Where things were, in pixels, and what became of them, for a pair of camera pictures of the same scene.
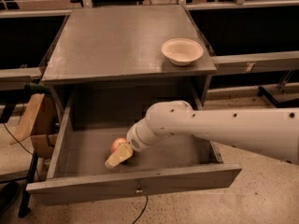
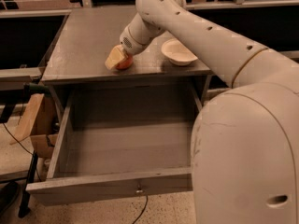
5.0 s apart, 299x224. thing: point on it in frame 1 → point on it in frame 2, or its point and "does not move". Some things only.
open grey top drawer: (93, 122) does not move
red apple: (116, 143) → (125, 63)
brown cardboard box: (40, 122) does not move
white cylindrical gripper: (135, 139) → (132, 45)
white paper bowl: (181, 51) does not move
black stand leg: (24, 206) does not move
